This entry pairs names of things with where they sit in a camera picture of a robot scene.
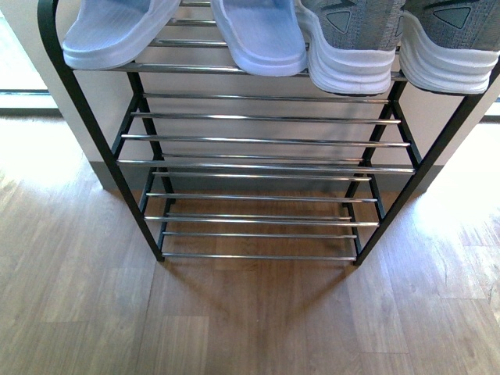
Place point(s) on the black metal shoe rack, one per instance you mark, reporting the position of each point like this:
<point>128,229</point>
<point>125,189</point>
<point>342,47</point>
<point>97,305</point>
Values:
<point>215,163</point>

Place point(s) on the light blue slipper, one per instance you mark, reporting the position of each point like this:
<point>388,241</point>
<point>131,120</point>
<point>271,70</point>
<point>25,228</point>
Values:
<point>109,34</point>
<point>263,37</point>

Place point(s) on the left window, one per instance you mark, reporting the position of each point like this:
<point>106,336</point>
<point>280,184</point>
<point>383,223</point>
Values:
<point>23,92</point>

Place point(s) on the grey knit sneaker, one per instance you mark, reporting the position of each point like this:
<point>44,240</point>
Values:
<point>352,44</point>
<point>450,46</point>

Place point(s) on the right window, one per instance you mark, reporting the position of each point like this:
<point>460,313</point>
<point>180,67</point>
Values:
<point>488,107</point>

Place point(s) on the window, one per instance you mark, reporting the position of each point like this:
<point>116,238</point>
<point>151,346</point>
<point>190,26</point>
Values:
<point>488,107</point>
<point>23,92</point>

